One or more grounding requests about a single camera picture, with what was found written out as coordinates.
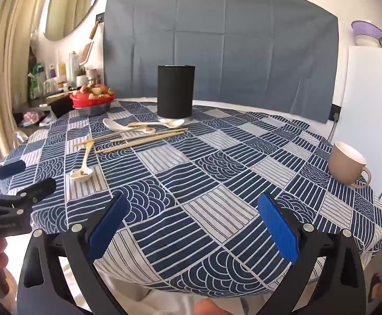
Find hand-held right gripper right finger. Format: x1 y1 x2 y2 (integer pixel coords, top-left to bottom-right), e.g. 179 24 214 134
257 193 367 315

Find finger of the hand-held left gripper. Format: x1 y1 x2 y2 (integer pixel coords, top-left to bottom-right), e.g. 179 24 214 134
0 161 27 189
9 178 57 215

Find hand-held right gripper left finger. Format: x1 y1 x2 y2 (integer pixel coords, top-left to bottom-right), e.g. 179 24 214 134
16 192 131 315

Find yellow-handled cream spoon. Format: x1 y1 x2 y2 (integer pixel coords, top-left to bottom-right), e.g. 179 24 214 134
69 134 95 182

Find wooden chopsticks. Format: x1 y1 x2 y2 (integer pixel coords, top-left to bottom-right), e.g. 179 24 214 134
96 130 178 153

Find white ceramic spoon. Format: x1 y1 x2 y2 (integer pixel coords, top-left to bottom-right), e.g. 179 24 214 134
127 119 185 128
103 118 136 132

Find black utensil holder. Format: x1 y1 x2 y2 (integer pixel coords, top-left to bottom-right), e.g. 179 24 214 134
156 65 196 120

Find dark side cabinet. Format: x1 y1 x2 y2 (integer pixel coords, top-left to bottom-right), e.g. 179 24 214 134
12 95 76 128

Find blue patterned tablecloth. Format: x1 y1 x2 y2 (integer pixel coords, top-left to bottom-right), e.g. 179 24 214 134
0 100 382 294

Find green bottle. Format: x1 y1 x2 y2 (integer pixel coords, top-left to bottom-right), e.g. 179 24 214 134
28 62 45 101

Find beige mug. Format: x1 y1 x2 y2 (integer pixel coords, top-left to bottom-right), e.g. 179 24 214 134
328 141 372 189

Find metal bowl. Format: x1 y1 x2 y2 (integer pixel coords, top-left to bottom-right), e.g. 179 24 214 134
73 102 112 117

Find red fruit basket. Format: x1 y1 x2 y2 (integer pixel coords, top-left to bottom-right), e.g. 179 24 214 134
69 87 117 109

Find pile of white strawberries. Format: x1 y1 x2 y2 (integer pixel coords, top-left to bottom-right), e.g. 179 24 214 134
79 85 116 101

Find cream curtain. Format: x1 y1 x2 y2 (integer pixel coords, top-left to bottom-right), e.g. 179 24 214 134
0 0 52 171

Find small potted plant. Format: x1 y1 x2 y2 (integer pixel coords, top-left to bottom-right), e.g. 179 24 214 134
75 67 88 87

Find pink-lidded jar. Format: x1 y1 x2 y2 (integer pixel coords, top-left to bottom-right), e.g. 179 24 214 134
86 69 101 86

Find white spray can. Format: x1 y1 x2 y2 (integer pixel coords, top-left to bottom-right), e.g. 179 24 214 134
69 51 79 82

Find white refrigerator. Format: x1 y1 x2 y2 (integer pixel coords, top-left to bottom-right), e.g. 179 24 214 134
331 45 382 217

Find grey-blue cloth backdrop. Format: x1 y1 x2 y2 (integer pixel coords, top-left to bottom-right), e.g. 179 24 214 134
103 0 339 123

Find white bowl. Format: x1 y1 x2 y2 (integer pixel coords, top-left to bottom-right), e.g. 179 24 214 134
355 34 382 48

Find purple colander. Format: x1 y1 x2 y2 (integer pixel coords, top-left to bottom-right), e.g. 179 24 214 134
351 20 382 38

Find wooden-handled brush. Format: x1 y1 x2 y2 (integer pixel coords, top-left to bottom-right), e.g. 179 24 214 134
79 20 100 67

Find round wall mirror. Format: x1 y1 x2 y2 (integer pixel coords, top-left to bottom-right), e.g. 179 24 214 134
43 0 105 41

